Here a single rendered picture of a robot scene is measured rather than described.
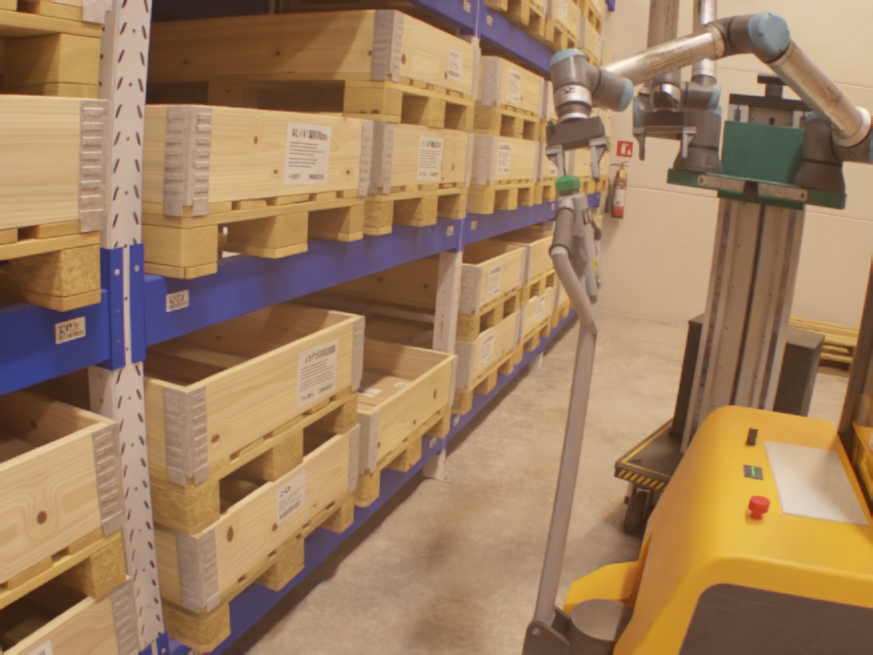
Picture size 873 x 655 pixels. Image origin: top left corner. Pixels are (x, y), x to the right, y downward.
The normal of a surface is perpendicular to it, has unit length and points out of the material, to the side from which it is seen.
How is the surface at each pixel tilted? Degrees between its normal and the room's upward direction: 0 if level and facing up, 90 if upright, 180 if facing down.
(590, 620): 0
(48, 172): 90
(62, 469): 90
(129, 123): 90
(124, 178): 90
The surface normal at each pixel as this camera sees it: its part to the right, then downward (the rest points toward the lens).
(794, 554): 0.07, -0.97
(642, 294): -0.37, 0.18
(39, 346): 0.92, 0.15
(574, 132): -0.42, -0.32
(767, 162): -0.62, 0.14
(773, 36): 0.25, 0.18
